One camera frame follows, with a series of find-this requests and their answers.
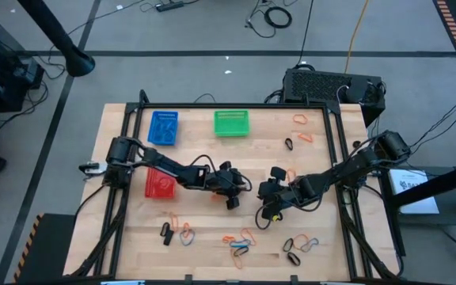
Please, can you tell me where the black power strip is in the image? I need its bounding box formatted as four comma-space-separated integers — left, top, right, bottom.
155, 1, 185, 13

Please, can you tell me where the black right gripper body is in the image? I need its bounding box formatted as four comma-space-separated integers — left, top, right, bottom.
257, 180, 298, 209

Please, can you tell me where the blue plastic basket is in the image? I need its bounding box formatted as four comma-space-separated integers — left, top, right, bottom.
146, 110, 180, 146

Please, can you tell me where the black hazard-striped floor mat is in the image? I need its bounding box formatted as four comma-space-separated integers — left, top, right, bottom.
12, 212, 78, 285

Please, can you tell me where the black round-base pole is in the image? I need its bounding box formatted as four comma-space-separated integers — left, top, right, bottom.
16, 0, 97, 78

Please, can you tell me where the yellow cable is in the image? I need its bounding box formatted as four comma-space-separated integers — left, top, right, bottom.
344, 0, 371, 75

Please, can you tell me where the dark side table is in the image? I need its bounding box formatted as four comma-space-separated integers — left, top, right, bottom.
378, 164, 456, 229

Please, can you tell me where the red plastic basket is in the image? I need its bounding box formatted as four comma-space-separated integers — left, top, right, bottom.
144, 165, 177, 200

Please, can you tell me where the long black floor cable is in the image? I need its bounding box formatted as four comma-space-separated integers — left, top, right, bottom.
295, 0, 315, 67

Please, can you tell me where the black diagonal frame beam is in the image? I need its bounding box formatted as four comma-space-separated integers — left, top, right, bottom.
388, 157, 456, 210

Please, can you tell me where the black computer case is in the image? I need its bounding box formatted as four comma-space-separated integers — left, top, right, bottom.
282, 67, 387, 127

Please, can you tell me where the green plastic basket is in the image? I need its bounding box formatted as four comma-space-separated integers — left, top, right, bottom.
213, 109, 251, 139

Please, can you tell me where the coiled black cable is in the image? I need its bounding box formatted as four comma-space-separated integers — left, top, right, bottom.
263, 6, 294, 30

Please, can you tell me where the white printed paper sheet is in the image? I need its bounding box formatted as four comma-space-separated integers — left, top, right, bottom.
388, 168, 441, 216

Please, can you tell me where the thin black floor cable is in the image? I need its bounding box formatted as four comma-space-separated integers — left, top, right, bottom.
409, 92, 456, 147
412, 102, 456, 150

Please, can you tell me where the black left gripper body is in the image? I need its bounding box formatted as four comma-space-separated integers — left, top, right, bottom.
207, 168, 253, 198

